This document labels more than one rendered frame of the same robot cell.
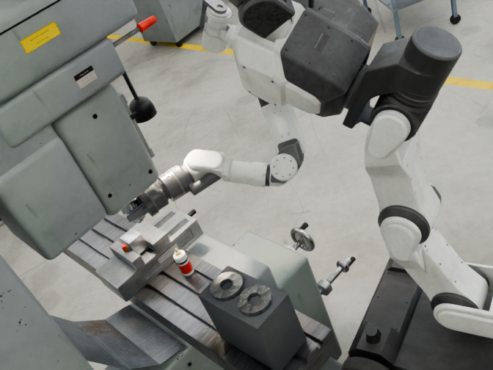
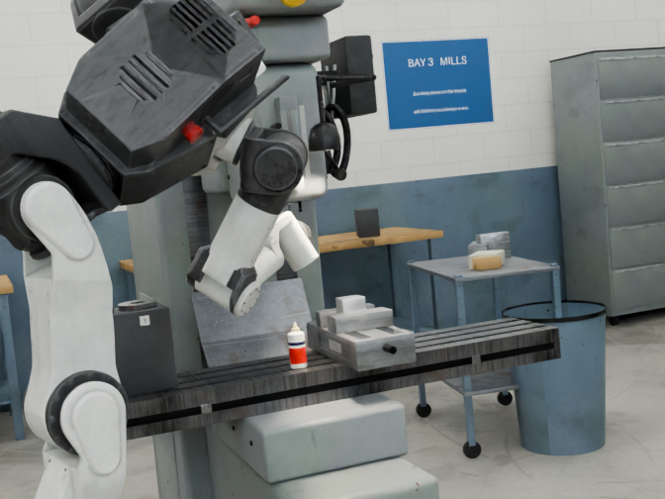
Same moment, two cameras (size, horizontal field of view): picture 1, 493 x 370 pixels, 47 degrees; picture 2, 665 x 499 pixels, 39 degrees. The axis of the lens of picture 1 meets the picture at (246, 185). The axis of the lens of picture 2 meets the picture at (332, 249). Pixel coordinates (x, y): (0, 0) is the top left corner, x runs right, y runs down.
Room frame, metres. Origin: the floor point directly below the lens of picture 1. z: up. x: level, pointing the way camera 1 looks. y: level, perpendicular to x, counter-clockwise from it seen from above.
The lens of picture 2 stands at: (1.94, -1.89, 1.39)
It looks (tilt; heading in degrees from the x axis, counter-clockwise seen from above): 5 degrees down; 101
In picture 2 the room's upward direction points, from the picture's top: 5 degrees counter-clockwise
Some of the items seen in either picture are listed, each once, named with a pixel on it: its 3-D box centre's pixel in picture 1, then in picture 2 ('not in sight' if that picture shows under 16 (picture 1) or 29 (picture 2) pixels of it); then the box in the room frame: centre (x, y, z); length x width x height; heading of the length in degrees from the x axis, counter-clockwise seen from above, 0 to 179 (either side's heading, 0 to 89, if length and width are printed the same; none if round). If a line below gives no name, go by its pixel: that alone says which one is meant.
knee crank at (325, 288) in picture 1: (336, 273); not in sight; (1.55, -0.19, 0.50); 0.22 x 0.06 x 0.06; 122
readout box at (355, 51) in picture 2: not in sight; (349, 78); (1.51, 0.76, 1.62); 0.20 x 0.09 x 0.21; 122
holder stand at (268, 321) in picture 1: (252, 316); (120, 349); (1.03, 0.12, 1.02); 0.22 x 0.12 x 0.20; 34
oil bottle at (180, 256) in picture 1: (182, 260); (296, 345); (1.40, 0.28, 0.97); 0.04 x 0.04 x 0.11
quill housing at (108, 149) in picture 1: (94, 144); (272, 135); (1.38, 0.33, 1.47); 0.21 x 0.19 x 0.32; 32
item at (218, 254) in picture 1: (191, 309); (301, 419); (1.38, 0.33, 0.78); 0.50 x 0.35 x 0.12; 122
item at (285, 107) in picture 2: (130, 128); (289, 143); (1.44, 0.24, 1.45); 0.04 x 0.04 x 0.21; 32
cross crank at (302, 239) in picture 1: (296, 245); not in sight; (1.65, -0.09, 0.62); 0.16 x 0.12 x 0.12; 122
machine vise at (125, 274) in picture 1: (147, 247); (357, 333); (1.53, 0.39, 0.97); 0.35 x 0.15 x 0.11; 121
